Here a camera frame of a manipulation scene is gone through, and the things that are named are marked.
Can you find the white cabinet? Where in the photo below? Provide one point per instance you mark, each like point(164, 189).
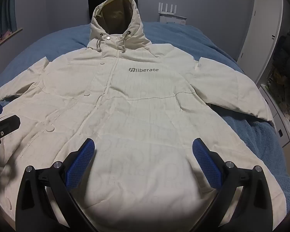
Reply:
point(275, 111)

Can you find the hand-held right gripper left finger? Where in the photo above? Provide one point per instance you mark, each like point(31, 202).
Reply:
point(79, 162)

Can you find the blue fleece blanket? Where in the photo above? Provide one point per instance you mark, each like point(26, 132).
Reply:
point(50, 41)

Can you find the wooden ledge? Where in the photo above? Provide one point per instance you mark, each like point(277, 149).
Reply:
point(9, 36)

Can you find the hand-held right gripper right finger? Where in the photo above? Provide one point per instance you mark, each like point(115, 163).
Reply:
point(205, 164)

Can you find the dark hanging clothes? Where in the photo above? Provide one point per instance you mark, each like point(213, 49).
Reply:
point(287, 60)

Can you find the white quilted duvet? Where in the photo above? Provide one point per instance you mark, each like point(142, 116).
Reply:
point(135, 101)

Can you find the white door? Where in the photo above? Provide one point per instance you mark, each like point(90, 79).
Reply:
point(261, 29)

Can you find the white router with antennas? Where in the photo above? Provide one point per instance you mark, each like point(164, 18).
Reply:
point(171, 18)

